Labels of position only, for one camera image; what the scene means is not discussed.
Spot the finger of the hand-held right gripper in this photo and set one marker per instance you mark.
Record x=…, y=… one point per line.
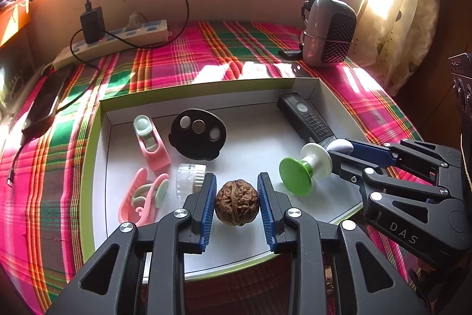
x=368, y=149
x=350, y=167

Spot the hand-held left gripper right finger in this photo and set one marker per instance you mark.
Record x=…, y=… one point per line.
x=266, y=211

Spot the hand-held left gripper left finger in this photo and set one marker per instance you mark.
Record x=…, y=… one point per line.
x=207, y=211

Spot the brown walnut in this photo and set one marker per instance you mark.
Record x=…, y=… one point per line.
x=236, y=202

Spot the white round jar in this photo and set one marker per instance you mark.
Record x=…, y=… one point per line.
x=188, y=178

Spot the green and white spool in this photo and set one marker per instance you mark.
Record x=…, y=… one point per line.
x=295, y=174

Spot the black round disc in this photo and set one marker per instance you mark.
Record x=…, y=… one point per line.
x=191, y=141

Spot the pink ear hook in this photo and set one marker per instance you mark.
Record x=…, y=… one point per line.
x=132, y=204

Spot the green white cardboard box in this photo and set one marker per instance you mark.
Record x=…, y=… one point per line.
x=250, y=138

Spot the black remote-like device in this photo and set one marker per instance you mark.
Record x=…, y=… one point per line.
x=309, y=119

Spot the pink white clip gadget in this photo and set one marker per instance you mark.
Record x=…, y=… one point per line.
x=155, y=149

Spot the black box with white print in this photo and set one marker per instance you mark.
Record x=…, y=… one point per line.
x=462, y=79

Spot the black heater plug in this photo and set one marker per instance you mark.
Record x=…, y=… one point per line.
x=289, y=54

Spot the cream dotted curtain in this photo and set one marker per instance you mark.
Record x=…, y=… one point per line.
x=405, y=5

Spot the pink green plaid cloth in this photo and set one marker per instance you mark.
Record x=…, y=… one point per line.
x=228, y=42

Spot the white power strip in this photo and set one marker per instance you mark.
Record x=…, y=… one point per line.
x=118, y=38

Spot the dark phone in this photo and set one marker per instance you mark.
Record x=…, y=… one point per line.
x=44, y=104

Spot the white plug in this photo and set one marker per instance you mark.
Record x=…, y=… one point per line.
x=134, y=20

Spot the black charger adapter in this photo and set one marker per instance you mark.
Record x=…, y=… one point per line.
x=92, y=25

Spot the orange box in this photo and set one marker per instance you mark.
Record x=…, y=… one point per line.
x=13, y=21

